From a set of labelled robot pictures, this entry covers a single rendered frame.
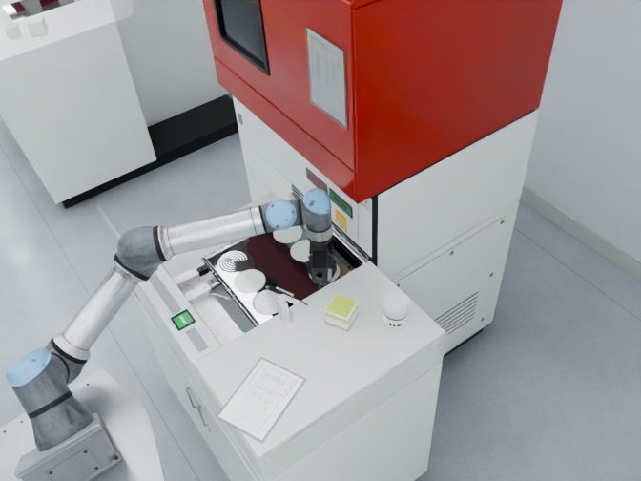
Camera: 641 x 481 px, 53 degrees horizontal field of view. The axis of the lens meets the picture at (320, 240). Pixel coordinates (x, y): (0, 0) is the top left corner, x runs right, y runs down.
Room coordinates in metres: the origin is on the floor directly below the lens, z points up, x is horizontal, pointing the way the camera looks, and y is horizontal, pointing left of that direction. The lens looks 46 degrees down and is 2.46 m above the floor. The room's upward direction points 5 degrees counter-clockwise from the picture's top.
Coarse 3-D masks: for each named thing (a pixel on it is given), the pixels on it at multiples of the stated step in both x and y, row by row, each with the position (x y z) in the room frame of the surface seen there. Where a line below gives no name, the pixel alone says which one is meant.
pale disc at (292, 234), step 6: (288, 228) 1.58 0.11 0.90; (294, 228) 1.58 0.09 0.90; (300, 228) 1.58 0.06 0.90; (276, 234) 1.56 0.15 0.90; (282, 234) 1.56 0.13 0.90; (288, 234) 1.56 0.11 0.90; (294, 234) 1.55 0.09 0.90; (300, 234) 1.55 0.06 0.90; (282, 240) 1.53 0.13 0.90; (288, 240) 1.53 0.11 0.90; (294, 240) 1.52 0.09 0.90
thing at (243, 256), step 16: (256, 240) 1.54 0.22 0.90; (272, 240) 1.53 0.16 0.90; (224, 256) 1.48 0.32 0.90; (240, 256) 1.47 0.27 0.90; (256, 256) 1.47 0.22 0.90; (272, 256) 1.46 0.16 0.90; (288, 256) 1.45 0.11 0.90; (224, 272) 1.41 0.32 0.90; (240, 272) 1.40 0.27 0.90; (272, 272) 1.39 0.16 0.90; (288, 272) 1.38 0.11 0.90; (304, 272) 1.38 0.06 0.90; (288, 288) 1.32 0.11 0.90; (304, 288) 1.31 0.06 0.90; (320, 288) 1.30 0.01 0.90; (288, 304) 1.25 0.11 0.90; (256, 320) 1.21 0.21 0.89
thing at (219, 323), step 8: (200, 280) 1.40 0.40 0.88; (184, 288) 1.37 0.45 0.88; (192, 288) 1.36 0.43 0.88; (208, 296) 1.33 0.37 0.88; (200, 304) 1.29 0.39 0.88; (208, 304) 1.29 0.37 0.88; (216, 304) 1.29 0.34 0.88; (200, 312) 1.26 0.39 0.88; (208, 312) 1.26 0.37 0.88; (216, 312) 1.26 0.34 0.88; (224, 312) 1.26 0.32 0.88; (208, 320) 1.23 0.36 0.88; (216, 320) 1.23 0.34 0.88; (224, 320) 1.23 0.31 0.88; (232, 320) 1.22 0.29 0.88; (216, 328) 1.20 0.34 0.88; (224, 328) 1.19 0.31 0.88; (232, 328) 1.19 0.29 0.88; (216, 336) 1.17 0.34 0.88; (224, 336) 1.16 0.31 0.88; (232, 336) 1.16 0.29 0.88
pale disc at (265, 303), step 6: (258, 294) 1.30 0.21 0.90; (264, 294) 1.30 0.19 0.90; (270, 294) 1.30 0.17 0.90; (258, 300) 1.28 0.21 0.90; (264, 300) 1.28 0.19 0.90; (270, 300) 1.27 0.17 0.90; (276, 300) 1.27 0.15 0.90; (258, 306) 1.25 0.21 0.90; (264, 306) 1.25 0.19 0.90; (270, 306) 1.25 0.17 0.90; (276, 306) 1.25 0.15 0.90; (264, 312) 1.23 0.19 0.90; (270, 312) 1.23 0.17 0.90; (276, 312) 1.22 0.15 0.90
